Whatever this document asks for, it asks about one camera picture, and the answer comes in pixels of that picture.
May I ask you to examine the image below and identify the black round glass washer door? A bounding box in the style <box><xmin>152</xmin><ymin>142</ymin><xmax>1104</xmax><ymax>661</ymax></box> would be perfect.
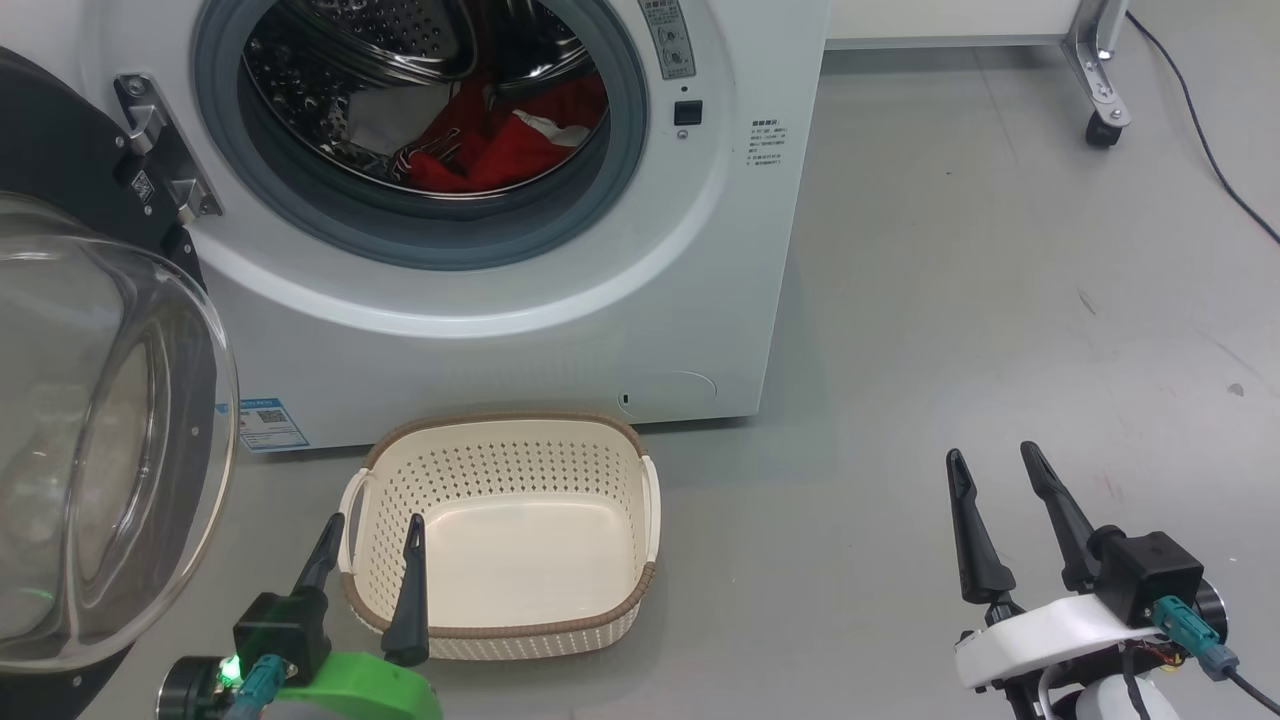
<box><xmin>0</xmin><ymin>45</ymin><xmax>241</xmax><ymax>720</ymax></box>

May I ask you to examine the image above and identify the grey warning label sticker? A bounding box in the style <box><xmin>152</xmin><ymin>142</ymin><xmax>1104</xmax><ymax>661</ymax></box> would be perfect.
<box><xmin>638</xmin><ymin>0</ymin><xmax>698</xmax><ymax>81</ymax></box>

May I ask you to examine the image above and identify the blue energy label sticker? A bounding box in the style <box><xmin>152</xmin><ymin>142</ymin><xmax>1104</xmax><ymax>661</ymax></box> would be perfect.
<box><xmin>237</xmin><ymin>398</ymin><xmax>311</xmax><ymax>454</ymax></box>

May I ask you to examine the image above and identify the round white service flap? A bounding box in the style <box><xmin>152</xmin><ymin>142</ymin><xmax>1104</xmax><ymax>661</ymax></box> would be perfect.
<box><xmin>617</xmin><ymin>372</ymin><xmax>718</xmax><ymax>418</ymax></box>

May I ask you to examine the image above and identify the white cabinet panel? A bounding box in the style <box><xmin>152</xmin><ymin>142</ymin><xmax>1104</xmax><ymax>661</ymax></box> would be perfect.
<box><xmin>825</xmin><ymin>0</ymin><xmax>1091</xmax><ymax>49</ymax></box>

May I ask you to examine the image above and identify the left camera cable teal plug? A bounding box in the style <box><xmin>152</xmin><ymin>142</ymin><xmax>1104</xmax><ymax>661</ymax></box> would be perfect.
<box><xmin>225</xmin><ymin>655</ymin><xmax>286</xmax><ymax>720</ymax></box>

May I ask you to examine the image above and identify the right camera cable teal plug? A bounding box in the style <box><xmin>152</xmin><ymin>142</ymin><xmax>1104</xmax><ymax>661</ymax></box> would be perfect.
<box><xmin>1150</xmin><ymin>595</ymin><xmax>1280</xmax><ymax>716</ymax></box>

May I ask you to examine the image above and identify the metal washing machine door hinge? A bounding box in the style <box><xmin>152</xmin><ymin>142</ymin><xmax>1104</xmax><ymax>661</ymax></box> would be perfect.
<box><xmin>113</xmin><ymin>72</ymin><xmax>223</xmax><ymax>226</ymax></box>

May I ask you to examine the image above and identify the red shorts white trim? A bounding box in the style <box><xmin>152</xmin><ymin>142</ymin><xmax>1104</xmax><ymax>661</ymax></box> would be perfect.
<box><xmin>480</xmin><ymin>75</ymin><xmax>609</xmax><ymax>191</ymax></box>

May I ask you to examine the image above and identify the silver metal cabinet leg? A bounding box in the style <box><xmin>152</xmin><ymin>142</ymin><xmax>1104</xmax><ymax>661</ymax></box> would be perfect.
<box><xmin>1060</xmin><ymin>0</ymin><xmax>1133</xmax><ymax>131</ymax></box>

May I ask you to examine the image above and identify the cream perforated basket brown rim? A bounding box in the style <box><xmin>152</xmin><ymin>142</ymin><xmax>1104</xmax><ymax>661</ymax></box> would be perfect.
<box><xmin>338</xmin><ymin>412</ymin><xmax>661</xmax><ymax>661</ymax></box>

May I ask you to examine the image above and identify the thin black floor cable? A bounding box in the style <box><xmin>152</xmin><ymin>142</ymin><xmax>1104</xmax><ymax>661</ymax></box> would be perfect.
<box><xmin>1125</xmin><ymin>10</ymin><xmax>1280</xmax><ymax>246</ymax></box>

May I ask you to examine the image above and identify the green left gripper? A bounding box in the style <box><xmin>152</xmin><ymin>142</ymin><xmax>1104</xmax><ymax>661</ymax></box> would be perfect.
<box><xmin>275</xmin><ymin>513</ymin><xmax>443</xmax><ymax>720</ymax></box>

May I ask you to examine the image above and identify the camera cable teal plug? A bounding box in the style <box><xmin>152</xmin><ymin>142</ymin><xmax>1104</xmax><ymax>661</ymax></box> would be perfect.
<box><xmin>225</xmin><ymin>655</ymin><xmax>286</xmax><ymax>720</ymax></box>
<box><xmin>1150</xmin><ymin>595</ymin><xmax>1280</xmax><ymax>716</ymax></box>

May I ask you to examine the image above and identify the white front-load washing machine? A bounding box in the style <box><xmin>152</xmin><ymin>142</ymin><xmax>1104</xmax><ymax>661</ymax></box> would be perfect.
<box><xmin>0</xmin><ymin>0</ymin><xmax>831</xmax><ymax>451</ymax></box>

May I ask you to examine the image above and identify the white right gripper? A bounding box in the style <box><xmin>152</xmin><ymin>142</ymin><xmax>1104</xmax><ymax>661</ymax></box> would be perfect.
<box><xmin>946</xmin><ymin>441</ymin><xmax>1166</xmax><ymax>720</ymax></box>

